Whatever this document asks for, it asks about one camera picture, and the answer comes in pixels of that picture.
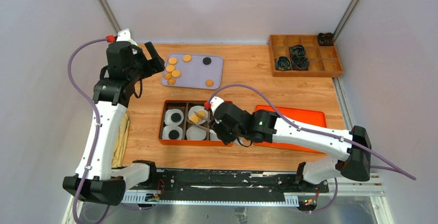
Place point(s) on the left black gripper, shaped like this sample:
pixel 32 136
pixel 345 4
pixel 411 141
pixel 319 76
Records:
pixel 156 61

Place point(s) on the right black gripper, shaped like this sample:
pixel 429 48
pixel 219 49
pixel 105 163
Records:
pixel 218 127

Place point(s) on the round yellow biscuit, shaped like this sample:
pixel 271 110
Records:
pixel 173 61
pixel 194 119
pixel 187 58
pixel 170 68
pixel 176 73

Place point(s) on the round yellow biscuit boxed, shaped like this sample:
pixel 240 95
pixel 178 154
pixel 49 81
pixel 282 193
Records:
pixel 201 114

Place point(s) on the lavender cookie tray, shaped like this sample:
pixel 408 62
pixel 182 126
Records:
pixel 194 73

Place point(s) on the black sandwich cookie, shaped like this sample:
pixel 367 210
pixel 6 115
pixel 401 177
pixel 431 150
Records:
pixel 176 118
pixel 207 61
pixel 174 135

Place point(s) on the metal tongs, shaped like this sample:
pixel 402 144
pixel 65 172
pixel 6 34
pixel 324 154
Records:
pixel 205 126

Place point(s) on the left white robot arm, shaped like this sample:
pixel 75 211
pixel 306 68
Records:
pixel 93 180

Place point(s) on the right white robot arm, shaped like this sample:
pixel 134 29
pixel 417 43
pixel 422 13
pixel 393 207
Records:
pixel 348 152

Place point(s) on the flower butter cookie upper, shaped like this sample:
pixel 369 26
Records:
pixel 168 76

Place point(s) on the flower butter cookie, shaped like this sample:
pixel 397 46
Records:
pixel 171 81
pixel 168 76

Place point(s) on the flower butter cookie lower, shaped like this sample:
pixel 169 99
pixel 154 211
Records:
pixel 171 81

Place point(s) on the white paper cup back-middle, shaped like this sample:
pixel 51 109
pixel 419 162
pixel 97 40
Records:
pixel 194 109

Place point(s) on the white paper cup front-middle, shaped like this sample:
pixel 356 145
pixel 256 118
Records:
pixel 195 133

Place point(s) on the swirl butter cookie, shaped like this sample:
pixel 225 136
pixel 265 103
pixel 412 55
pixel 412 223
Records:
pixel 209 83

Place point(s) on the orange compartment box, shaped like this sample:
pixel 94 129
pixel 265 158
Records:
pixel 185 123

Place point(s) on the white paper cup back-left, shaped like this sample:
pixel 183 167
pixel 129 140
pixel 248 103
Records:
pixel 168 113

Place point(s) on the white paper cup front-left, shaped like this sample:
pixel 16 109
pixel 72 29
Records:
pixel 168 128

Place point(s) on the rolled dark fabric left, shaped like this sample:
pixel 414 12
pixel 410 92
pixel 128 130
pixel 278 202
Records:
pixel 283 63

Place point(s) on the rolled dark fabric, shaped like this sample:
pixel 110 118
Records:
pixel 297 51
pixel 283 63
pixel 300 63

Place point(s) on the yellow cloth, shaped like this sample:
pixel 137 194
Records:
pixel 121 142

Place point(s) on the orange box lid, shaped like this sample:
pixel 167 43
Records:
pixel 302 115

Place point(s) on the rolled dark fabric right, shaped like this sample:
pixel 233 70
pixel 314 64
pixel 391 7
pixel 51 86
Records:
pixel 300 63

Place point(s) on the rolled dark fabric top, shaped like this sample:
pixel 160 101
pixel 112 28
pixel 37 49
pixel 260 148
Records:
pixel 297 51

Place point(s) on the wooden compartment organizer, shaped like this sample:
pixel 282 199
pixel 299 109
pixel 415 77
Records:
pixel 324 60

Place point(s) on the black object in corner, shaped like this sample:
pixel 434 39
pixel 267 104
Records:
pixel 325 39

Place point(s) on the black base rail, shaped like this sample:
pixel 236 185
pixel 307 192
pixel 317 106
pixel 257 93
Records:
pixel 226 187

